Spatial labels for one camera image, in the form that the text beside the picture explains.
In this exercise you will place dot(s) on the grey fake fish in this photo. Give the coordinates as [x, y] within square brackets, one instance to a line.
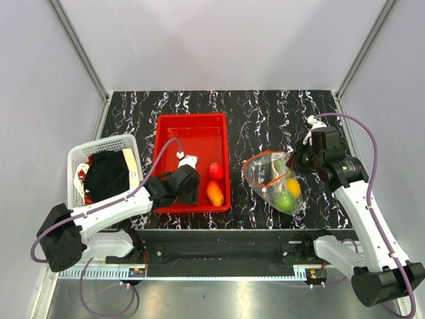
[277, 168]

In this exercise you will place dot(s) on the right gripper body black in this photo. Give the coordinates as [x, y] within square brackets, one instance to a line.
[307, 160]

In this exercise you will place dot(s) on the yellow fake lemon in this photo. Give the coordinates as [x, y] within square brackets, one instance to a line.
[293, 186]

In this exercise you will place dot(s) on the green fake custard apple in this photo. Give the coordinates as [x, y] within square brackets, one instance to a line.
[284, 202]

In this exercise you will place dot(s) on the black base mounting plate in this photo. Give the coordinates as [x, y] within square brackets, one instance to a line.
[221, 253]

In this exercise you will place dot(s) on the white plastic basket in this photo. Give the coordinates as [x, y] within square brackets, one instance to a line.
[78, 163]

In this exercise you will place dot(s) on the red fake apple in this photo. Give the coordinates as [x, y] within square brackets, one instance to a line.
[215, 171]

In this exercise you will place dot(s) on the orange fake mango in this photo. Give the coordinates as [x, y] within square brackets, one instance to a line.
[214, 193]

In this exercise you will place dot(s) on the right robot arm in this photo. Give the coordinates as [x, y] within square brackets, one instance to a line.
[383, 271]

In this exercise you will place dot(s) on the black cloth in basket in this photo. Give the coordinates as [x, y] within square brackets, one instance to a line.
[107, 176]

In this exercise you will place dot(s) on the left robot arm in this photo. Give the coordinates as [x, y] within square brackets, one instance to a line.
[68, 236]

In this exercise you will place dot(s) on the clear zip top bag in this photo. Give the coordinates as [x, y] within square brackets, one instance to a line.
[269, 177]

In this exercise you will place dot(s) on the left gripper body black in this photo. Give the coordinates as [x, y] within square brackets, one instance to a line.
[188, 197]

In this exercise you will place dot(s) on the red plastic tray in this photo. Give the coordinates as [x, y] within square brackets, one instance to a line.
[204, 136]

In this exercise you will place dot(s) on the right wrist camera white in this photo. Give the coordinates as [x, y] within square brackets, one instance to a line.
[313, 124]

